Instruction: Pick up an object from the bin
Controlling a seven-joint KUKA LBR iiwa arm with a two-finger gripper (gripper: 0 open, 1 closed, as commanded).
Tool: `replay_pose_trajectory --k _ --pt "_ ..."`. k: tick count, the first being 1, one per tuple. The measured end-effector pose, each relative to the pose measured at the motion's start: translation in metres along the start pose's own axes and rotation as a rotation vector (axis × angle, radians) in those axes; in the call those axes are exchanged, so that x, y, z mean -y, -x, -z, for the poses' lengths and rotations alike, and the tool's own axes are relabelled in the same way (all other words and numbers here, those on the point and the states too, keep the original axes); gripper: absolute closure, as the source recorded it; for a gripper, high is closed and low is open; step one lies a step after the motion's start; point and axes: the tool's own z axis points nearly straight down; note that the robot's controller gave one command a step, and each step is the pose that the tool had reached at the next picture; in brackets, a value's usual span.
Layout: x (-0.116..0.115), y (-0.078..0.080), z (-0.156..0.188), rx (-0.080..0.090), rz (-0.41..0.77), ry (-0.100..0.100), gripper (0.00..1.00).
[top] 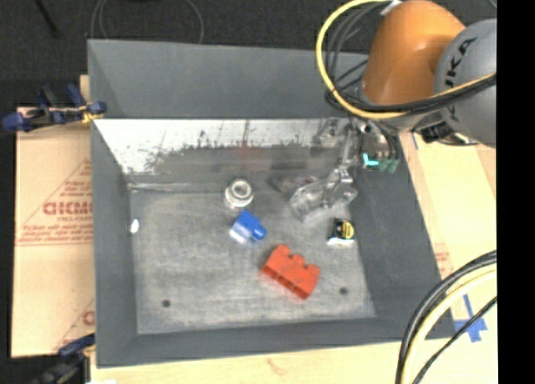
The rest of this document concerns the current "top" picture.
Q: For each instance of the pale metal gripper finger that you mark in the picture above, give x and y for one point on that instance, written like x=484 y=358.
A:
x=334 y=187
x=350 y=190

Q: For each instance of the clear plastic packet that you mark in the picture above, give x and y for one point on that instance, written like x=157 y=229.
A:
x=309 y=202

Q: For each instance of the black, yellow and white box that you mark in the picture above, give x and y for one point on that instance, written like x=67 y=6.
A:
x=342 y=231

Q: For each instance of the red toy brick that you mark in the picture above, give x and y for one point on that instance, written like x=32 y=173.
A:
x=290 y=271

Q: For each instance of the blue and white toy block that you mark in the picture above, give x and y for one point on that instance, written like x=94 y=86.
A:
x=247 y=227

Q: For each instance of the grey metal bin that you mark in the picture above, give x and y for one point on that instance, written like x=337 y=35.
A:
x=200 y=273

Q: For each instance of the small white scrap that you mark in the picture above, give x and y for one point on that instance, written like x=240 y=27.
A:
x=134 y=226

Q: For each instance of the brown cardboard board, red print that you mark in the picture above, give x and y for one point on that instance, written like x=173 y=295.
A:
x=50 y=257

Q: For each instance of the black cylinder on white bracket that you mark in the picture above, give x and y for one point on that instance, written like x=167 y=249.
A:
x=439 y=133

